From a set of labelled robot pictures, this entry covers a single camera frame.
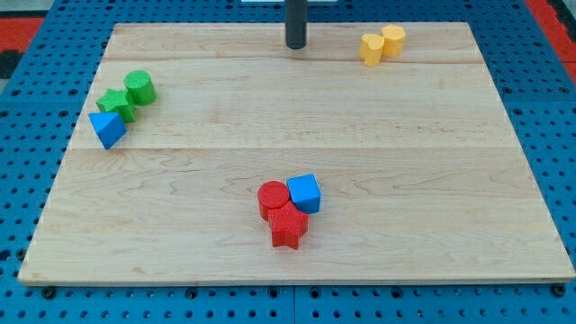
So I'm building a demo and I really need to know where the blue cube block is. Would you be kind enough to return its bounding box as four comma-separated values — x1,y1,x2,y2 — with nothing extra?
286,174,321,214

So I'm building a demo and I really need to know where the red cylinder block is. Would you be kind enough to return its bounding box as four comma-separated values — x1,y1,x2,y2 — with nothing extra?
256,180,290,221

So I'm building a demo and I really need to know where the red star block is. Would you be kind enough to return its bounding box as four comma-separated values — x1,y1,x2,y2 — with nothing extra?
267,201,310,250

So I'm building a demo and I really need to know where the wooden board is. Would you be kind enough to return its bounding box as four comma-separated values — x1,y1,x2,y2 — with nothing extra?
18,22,575,286

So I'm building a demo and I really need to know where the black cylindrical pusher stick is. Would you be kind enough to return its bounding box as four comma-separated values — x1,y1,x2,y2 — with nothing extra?
284,0,308,50

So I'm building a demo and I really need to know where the green cylinder block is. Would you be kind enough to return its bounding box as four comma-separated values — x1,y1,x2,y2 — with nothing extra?
123,70,157,106

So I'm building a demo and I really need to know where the blue triangle block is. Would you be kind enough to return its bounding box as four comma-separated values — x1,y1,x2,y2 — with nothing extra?
88,112,127,149

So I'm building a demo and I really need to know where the green star block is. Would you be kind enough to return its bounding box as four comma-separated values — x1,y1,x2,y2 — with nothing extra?
95,88,137,123

